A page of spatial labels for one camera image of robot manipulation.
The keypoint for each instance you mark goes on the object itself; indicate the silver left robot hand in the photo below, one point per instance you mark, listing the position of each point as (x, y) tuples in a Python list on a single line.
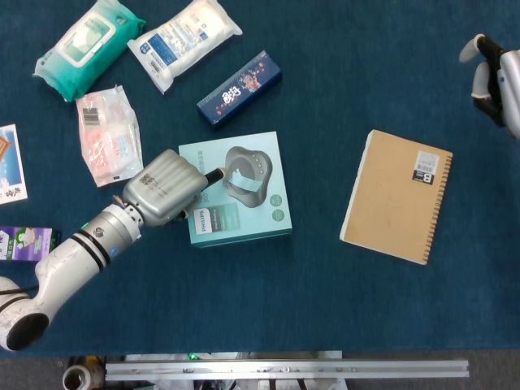
[(166, 187)]

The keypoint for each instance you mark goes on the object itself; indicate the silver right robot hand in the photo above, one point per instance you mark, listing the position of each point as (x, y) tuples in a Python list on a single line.
[(510, 81)]

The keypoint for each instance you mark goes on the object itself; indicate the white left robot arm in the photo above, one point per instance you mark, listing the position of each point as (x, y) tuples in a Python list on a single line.
[(81, 248)]

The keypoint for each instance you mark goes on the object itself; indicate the green Philips paper box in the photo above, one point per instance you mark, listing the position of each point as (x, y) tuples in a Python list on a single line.
[(252, 219)]

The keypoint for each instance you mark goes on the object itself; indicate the dark blue long box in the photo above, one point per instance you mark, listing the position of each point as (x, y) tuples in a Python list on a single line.
[(239, 91)]

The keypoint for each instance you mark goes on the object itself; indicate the pink wipes pack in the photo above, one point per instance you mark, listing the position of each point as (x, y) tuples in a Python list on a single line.
[(109, 142)]

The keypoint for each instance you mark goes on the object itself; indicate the white blue tissue pack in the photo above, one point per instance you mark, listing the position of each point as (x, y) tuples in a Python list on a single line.
[(183, 40)]

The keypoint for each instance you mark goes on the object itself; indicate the white card at edge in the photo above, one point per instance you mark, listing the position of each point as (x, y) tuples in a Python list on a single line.
[(14, 183)]

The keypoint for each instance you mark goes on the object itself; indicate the purple small carton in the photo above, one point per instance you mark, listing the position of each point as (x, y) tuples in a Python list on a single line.
[(24, 243)]

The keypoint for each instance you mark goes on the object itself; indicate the green wet wipes pack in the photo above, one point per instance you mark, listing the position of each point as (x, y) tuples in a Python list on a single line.
[(81, 48)]

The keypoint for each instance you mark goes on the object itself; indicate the brown spiral notebook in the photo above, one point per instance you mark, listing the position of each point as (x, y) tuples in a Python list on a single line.
[(390, 211)]

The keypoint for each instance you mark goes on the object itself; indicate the aluminium profile rail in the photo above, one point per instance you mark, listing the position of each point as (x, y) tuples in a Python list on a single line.
[(284, 369)]

